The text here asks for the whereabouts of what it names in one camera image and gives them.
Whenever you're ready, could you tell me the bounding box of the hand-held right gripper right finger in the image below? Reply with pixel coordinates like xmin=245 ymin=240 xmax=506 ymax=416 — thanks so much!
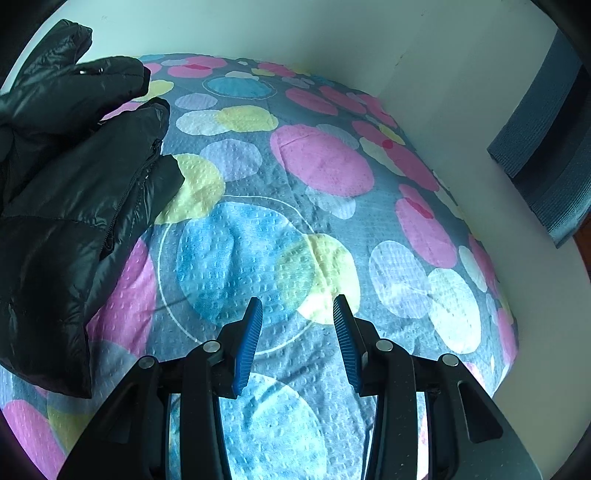
xmin=332 ymin=294 xmax=542 ymax=480

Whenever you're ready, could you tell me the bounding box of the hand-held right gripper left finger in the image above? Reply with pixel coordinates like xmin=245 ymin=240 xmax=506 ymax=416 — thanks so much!
xmin=56 ymin=297 xmax=264 ymax=480

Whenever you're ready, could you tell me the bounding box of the black puffer jacket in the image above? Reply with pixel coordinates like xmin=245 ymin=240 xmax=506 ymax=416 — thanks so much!
xmin=0 ymin=19 xmax=186 ymax=400

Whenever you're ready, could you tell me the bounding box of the dotted bed sheet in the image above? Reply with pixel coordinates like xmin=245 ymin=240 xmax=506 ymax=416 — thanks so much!
xmin=0 ymin=54 xmax=519 ymax=480

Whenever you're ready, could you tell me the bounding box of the dark grey-blue cloth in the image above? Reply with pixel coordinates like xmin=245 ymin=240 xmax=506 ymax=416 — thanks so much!
xmin=486 ymin=33 xmax=591 ymax=249

